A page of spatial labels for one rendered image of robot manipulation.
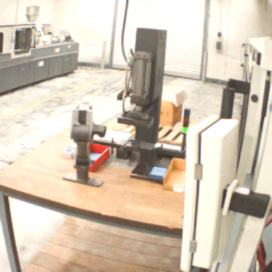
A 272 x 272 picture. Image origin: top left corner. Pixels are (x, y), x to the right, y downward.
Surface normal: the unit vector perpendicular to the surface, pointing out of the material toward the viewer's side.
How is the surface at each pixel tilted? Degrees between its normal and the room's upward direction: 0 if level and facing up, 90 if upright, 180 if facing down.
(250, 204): 90
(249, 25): 90
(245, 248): 90
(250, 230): 90
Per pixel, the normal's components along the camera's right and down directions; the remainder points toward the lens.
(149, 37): -0.25, 0.29
